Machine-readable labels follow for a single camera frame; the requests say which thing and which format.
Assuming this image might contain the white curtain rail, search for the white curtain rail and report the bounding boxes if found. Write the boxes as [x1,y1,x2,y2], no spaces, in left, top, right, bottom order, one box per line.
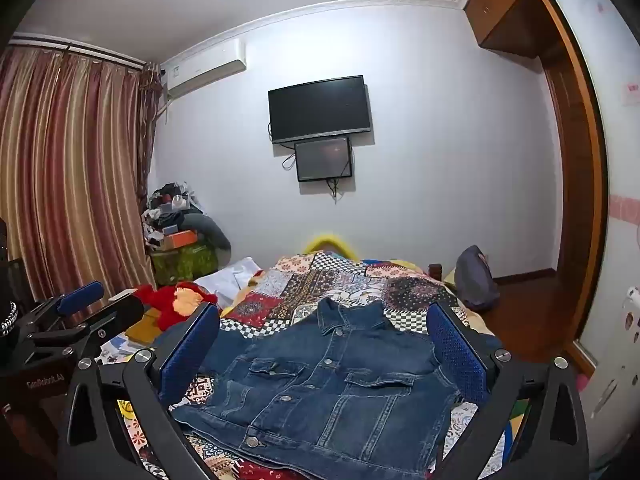
[10,32,161,70]

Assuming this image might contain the wooden overhead cabinet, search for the wooden overhead cabinet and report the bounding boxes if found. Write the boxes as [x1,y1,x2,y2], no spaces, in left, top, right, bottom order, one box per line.
[462,0,557,57]

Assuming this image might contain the white air conditioner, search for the white air conditioner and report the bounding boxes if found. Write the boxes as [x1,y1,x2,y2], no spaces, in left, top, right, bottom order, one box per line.
[162,39,248,101]

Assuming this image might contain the brown cloth with orange trim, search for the brown cloth with orange trim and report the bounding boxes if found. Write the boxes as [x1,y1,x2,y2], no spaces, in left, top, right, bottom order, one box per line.
[125,309,168,347]

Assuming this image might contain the small black wall monitor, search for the small black wall monitor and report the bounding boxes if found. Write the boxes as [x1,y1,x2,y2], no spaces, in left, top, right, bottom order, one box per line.
[294,136,354,183]

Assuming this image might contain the red plush toy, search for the red plush toy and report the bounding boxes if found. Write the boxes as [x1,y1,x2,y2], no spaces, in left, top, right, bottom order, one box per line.
[132,281,219,332]

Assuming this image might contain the striped brown curtain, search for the striped brown curtain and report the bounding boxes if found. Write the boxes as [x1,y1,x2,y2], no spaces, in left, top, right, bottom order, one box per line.
[0,45,162,306]

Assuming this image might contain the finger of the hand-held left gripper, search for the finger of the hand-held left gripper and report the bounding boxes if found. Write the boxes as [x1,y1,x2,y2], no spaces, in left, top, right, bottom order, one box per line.
[20,281,105,335]
[30,295,146,361]

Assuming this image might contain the pile of clutter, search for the pile of clutter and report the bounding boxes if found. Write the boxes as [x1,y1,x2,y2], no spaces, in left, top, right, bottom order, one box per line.
[141,180,207,251]

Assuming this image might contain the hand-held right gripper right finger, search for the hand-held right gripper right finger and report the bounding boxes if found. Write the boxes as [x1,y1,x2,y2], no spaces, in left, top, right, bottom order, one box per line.
[426,301,591,480]

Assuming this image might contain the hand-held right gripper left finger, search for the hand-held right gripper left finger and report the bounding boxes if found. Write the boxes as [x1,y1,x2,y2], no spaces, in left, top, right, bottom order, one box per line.
[57,302,221,480]

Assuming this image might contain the blue grey backpack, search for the blue grey backpack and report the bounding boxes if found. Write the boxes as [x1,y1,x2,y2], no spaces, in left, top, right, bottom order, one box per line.
[454,245,501,312]

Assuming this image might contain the wooden door frame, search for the wooden door frame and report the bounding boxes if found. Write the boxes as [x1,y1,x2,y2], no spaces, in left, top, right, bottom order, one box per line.
[530,0,610,376]

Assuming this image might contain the green patterned box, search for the green patterned box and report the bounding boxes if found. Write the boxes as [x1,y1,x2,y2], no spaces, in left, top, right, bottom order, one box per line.
[150,245,221,286]

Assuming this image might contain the blue denim jeans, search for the blue denim jeans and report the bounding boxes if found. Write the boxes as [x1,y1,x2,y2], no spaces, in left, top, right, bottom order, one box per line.
[170,296,463,480]

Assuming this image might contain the colourful floor mat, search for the colourful floor mat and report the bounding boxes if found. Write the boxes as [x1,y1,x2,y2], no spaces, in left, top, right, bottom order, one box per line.
[502,397,532,466]

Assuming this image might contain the black monitor cable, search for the black monitor cable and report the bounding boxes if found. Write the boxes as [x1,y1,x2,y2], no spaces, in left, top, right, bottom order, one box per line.
[325,176,347,206]

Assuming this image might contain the large black wall television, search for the large black wall television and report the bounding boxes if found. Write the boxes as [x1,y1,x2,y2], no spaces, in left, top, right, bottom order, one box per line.
[267,75,373,145]

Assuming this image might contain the orange box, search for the orange box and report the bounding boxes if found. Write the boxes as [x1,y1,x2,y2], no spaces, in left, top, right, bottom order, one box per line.
[162,230,197,250]

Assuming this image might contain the patchwork printed blanket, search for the patchwork printed blanket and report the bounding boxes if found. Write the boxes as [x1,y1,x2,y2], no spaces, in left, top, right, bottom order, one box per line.
[95,250,532,480]

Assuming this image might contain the white pillow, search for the white pillow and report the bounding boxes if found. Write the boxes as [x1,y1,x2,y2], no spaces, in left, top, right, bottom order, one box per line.
[192,256,261,297]

